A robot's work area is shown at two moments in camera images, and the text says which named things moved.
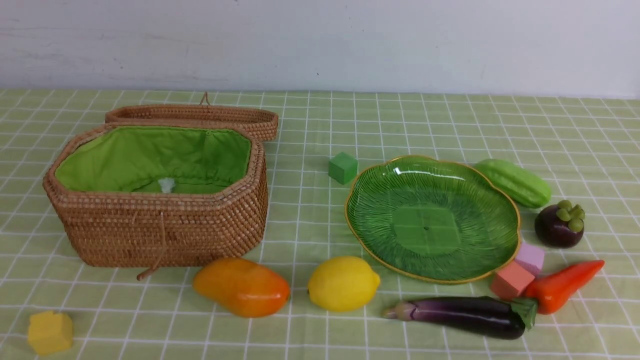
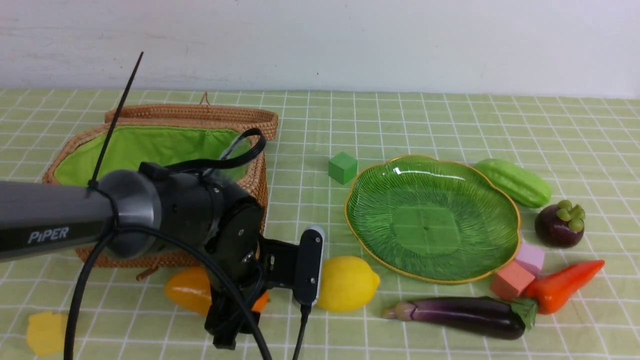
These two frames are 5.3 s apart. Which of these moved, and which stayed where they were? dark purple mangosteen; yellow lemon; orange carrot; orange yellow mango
Moved: orange yellow mango
Stayed: yellow lemon; orange carrot; dark purple mangosteen
